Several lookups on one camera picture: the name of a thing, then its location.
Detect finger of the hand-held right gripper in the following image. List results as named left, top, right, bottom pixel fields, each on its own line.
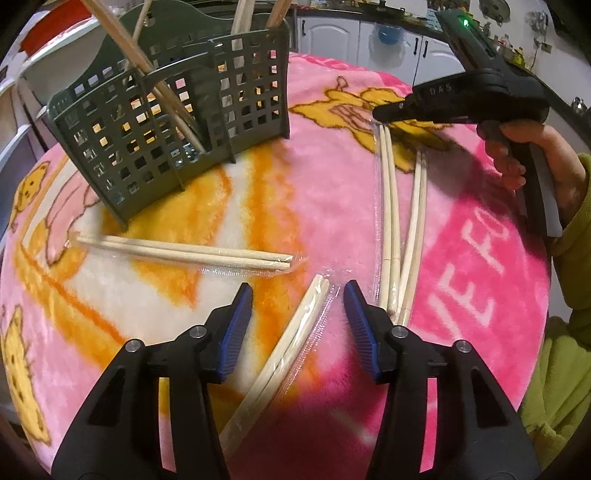
left=372, top=93, right=419, bottom=124

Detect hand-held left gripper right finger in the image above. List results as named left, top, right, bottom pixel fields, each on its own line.
left=343, top=279, right=542, bottom=480

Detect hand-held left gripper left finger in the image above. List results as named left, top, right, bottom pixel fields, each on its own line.
left=51, top=282, right=254, bottom=480

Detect wooden chopstick pair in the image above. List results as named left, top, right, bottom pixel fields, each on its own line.
left=228, top=0, right=254, bottom=51
left=83, top=0, right=206, bottom=155
left=396, top=151, right=429, bottom=325
left=219, top=274, right=333, bottom=444
left=122, top=0, right=153, bottom=70
left=76, top=233, right=305, bottom=276
left=268, top=0, right=294, bottom=28
left=376, top=124, right=403, bottom=315

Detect green plastic utensil basket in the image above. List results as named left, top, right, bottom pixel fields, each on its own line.
left=46, top=0, right=293, bottom=232

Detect person's right forearm green sleeve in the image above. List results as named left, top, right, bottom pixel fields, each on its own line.
left=551, top=152, right=591, bottom=319

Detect person's right hand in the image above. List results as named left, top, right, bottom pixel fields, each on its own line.
left=483, top=124, right=587, bottom=208

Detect white kitchen cabinets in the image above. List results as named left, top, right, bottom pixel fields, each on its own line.
left=295, top=16, right=467, bottom=88

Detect pink bear printed blanket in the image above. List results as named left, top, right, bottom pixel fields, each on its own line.
left=0, top=51, right=552, bottom=480

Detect person's green fleece robe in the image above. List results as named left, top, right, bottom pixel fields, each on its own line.
left=519, top=316, right=591, bottom=446

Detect short plastic drawer unit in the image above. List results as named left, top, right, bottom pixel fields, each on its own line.
left=0, top=69, right=47, bottom=232

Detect tall plastic drawer unit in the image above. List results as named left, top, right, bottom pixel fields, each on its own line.
left=16, top=41, right=93, bottom=100

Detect red plastic basin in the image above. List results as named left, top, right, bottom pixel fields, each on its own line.
left=21, top=0, right=100, bottom=56

